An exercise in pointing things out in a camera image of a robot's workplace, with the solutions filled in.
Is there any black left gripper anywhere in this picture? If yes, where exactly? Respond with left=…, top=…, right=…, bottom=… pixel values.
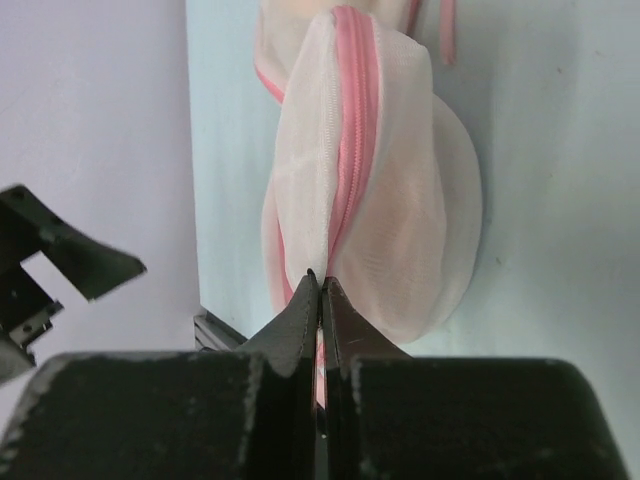
left=1, top=184, right=146, bottom=385

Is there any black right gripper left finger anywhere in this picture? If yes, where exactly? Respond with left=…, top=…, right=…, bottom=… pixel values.
left=239, top=270, right=320, bottom=479

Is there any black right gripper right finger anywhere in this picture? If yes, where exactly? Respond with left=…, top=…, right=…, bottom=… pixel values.
left=322, top=277, right=410, bottom=479

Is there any white mesh laundry bag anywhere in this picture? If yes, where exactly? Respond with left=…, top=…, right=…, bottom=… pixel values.
left=252, top=0, right=459, bottom=109
left=262, top=12, right=482, bottom=343

